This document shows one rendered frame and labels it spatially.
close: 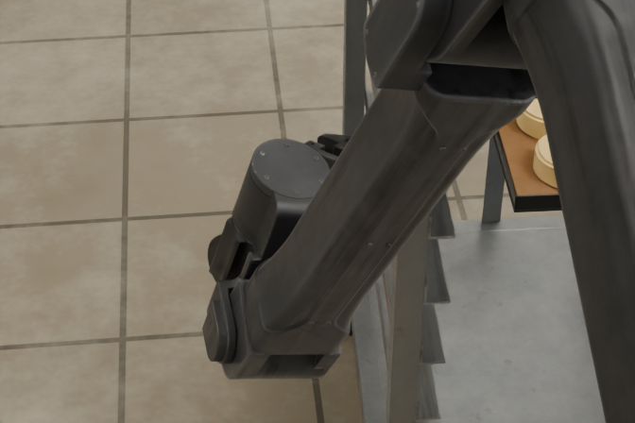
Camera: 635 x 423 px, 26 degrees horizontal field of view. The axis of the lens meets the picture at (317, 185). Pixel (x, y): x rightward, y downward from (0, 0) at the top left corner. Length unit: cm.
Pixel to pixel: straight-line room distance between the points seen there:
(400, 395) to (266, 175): 64
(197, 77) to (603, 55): 227
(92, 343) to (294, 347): 134
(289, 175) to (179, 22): 205
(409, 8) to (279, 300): 30
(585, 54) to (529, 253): 162
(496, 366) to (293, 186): 109
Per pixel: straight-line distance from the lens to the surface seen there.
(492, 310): 207
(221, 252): 100
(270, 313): 90
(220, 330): 95
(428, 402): 159
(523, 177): 102
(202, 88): 277
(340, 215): 80
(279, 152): 96
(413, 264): 140
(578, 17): 57
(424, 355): 151
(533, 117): 105
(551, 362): 201
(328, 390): 215
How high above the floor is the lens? 158
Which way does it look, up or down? 39 degrees down
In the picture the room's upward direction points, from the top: straight up
